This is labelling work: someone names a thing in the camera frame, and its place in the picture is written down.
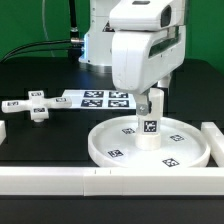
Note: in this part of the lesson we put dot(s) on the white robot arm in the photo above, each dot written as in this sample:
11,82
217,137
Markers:
97,53

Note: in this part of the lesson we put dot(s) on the white cross-shaped table base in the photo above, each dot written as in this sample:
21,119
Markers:
37,104

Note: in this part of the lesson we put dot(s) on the white left fence bar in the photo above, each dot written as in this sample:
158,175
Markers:
2,131

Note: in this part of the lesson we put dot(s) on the white front fence bar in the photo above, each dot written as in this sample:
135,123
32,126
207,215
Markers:
110,181

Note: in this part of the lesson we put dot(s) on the white round table top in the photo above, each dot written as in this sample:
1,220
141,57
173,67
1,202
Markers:
167,143

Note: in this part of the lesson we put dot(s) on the white right fence bar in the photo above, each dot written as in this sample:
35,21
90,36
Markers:
215,139

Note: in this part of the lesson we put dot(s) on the white marker tag sheet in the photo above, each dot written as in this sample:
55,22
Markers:
100,99

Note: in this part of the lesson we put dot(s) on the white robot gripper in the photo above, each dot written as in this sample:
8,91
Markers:
140,59

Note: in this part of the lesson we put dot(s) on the white fence bar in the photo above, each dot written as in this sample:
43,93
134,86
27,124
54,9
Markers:
2,131
215,139
110,181

